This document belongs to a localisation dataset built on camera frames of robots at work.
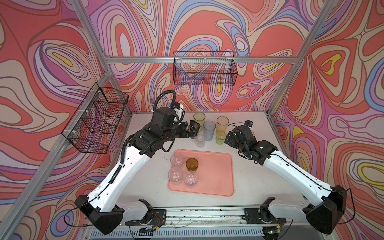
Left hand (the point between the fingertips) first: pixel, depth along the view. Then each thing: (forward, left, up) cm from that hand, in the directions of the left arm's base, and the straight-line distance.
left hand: (194, 125), depth 65 cm
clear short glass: (-9, +11, -34) cm, 37 cm away
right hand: (+2, -21, -16) cm, 27 cm away
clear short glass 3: (+16, -5, -34) cm, 38 cm away
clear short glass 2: (0, +11, -33) cm, 35 cm away
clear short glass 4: (-12, +2, -34) cm, 36 cm away
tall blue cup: (+18, -10, -24) cm, 32 cm away
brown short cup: (-3, +1, -33) cm, 33 cm away
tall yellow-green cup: (+26, -4, -23) cm, 34 cm away
